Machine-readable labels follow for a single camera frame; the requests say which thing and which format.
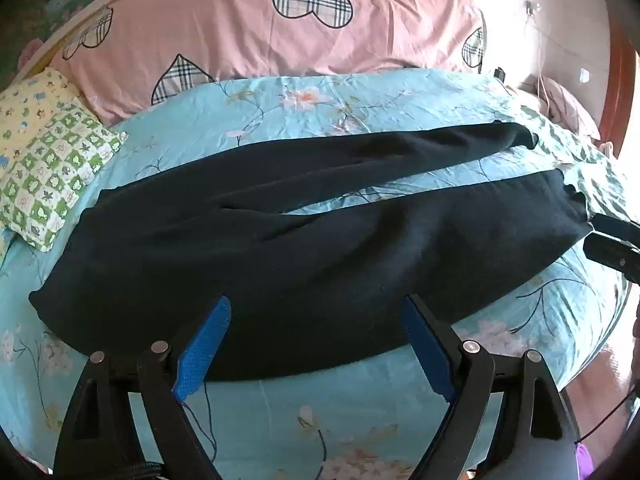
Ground white cable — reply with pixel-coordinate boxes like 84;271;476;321
535;12;551;111

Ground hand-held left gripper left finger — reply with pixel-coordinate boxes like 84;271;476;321
52;295;233;480

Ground wooden headboard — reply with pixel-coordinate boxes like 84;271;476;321
10;0;211;86

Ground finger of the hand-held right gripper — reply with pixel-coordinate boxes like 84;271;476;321
591;213;640;250
583;234;640;282

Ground purple object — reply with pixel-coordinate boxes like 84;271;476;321
575;442;597;480

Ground pink plaid-heart pillow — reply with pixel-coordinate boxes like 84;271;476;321
47;0;488;126

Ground thin black cable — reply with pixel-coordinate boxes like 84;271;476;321
580;382;640;443

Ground wooden door frame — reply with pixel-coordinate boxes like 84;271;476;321
597;0;640;161

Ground black pants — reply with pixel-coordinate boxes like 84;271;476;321
28;121;593;383

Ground yellow green patterned small pillow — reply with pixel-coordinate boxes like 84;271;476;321
0;66;128;253

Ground teal floral bed sheet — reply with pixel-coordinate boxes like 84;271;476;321
0;67;633;480

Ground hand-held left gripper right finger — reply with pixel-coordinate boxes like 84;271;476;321
402;294;583;480

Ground small pink pillow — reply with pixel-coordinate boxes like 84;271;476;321
517;76;601;141

